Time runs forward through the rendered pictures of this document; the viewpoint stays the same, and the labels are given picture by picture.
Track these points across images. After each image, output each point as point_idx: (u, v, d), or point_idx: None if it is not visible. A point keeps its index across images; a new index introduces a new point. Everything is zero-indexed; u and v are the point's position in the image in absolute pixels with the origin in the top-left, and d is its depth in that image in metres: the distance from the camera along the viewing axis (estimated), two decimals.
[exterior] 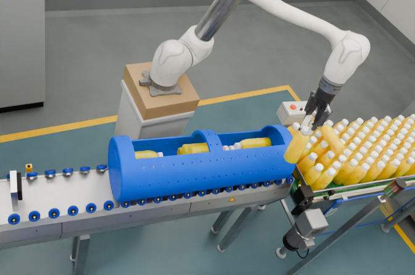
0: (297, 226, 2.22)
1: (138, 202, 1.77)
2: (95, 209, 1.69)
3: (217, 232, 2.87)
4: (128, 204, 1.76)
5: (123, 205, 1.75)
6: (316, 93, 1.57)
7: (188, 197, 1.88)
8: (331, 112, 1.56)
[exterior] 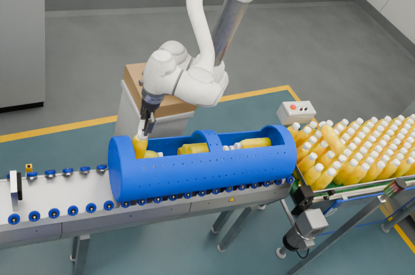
0: (297, 226, 2.22)
1: (138, 202, 1.77)
2: (95, 209, 1.69)
3: (217, 232, 2.87)
4: (128, 204, 1.76)
5: (123, 205, 1.75)
6: (141, 99, 1.52)
7: (188, 197, 1.88)
8: (154, 120, 1.51)
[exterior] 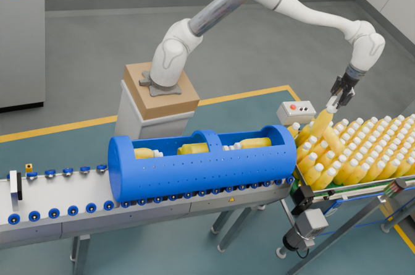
0: (297, 226, 2.22)
1: (138, 202, 1.77)
2: (95, 209, 1.69)
3: (217, 232, 2.87)
4: (128, 204, 1.76)
5: (123, 205, 1.75)
6: (343, 77, 1.85)
7: (188, 197, 1.88)
8: (355, 94, 1.85)
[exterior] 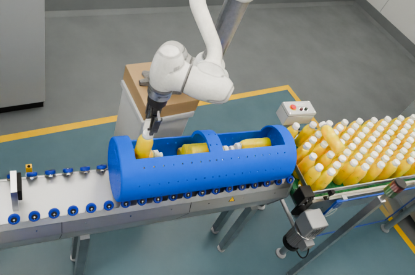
0: (297, 226, 2.22)
1: (138, 202, 1.77)
2: (95, 209, 1.69)
3: (217, 232, 2.87)
4: (128, 204, 1.76)
5: (123, 205, 1.75)
6: (147, 97, 1.44)
7: (188, 197, 1.88)
8: (161, 120, 1.44)
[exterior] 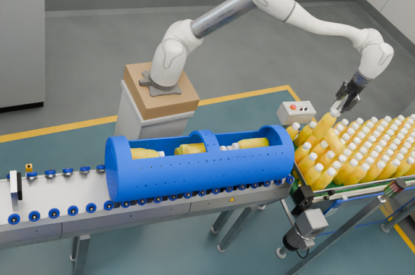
0: (297, 226, 2.22)
1: (139, 204, 1.78)
2: (95, 209, 1.69)
3: (217, 232, 2.87)
4: (128, 202, 1.75)
5: (125, 206, 1.75)
6: (349, 83, 1.89)
7: (189, 196, 1.88)
8: (360, 100, 1.89)
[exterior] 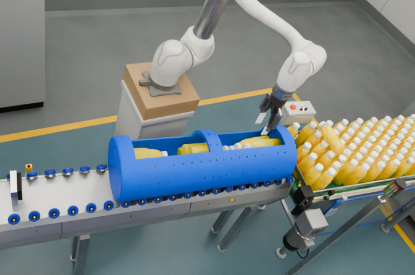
0: (297, 226, 2.22)
1: (138, 202, 1.77)
2: (95, 209, 1.69)
3: (217, 232, 2.87)
4: (128, 204, 1.76)
5: (123, 205, 1.75)
6: (270, 96, 1.69)
7: (188, 197, 1.88)
8: (283, 115, 1.68)
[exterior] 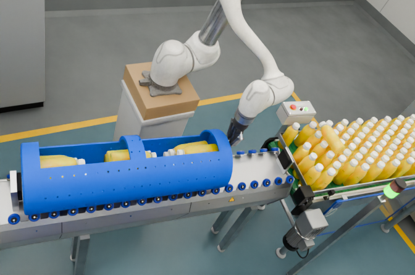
0: (297, 226, 2.22)
1: (146, 199, 1.78)
2: (91, 212, 1.69)
3: (217, 232, 2.87)
4: (123, 204, 1.74)
5: (127, 201, 1.75)
6: None
7: (187, 192, 1.87)
8: (231, 118, 1.83)
